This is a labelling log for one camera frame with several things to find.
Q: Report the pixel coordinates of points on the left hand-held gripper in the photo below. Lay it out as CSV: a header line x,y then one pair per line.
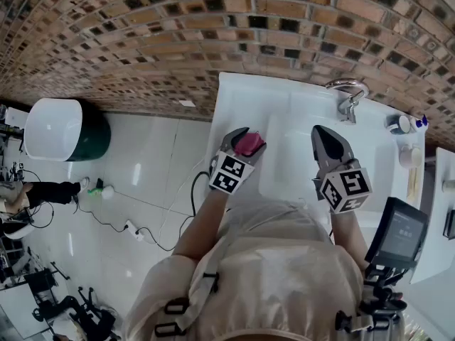
x,y
227,172

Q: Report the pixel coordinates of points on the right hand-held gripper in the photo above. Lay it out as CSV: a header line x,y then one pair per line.
x,y
346,190

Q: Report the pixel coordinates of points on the pink cloth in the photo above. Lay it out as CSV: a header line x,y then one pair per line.
x,y
249,144

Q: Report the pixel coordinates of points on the chrome faucet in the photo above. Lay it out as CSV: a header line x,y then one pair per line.
x,y
350,103

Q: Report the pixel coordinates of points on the person's left forearm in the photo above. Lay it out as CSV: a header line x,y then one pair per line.
x,y
202,226

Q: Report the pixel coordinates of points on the person's right forearm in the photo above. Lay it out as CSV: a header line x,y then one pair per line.
x,y
350,236

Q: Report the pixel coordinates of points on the white sink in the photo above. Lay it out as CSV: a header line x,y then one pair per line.
x,y
291,116

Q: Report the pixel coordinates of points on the pale pink cup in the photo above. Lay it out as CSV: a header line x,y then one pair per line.
x,y
405,156

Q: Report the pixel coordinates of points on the white mug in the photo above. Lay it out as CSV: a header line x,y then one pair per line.
x,y
405,124

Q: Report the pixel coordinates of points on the cream cup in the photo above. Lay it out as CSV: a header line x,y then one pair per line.
x,y
416,155

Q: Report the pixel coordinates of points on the wooden brush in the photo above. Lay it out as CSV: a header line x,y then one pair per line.
x,y
413,185

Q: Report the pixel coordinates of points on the black display device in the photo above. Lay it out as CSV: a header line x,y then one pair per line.
x,y
398,233

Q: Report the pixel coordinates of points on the glass jar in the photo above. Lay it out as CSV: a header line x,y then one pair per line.
x,y
448,185

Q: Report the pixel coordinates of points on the person's beige shirt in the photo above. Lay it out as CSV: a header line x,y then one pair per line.
x,y
277,279

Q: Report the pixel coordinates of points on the white power strip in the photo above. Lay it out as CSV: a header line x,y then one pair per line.
x,y
134,230

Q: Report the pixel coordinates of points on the black box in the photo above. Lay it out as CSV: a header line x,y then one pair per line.
x,y
449,226

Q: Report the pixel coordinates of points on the green and white spray bottle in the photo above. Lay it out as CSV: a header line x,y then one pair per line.
x,y
105,192

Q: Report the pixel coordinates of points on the white side counter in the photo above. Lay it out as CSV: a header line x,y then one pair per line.
x,y
439,254

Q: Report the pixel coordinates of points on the dark green stand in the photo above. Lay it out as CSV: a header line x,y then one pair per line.
x,y
94,133

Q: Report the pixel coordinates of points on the grey harness with black buckles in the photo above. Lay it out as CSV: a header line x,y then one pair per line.
x,y
199,297

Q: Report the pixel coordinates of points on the white round tub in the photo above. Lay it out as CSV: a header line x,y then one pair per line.
x,y
49,130

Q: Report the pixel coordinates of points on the black office chair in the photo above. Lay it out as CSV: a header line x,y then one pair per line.
x,y
83,313

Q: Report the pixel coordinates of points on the white wall plate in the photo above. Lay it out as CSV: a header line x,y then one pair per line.
x,y
186,103

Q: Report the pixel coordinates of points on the black device mount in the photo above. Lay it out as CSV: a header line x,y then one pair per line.
x,y
382,290

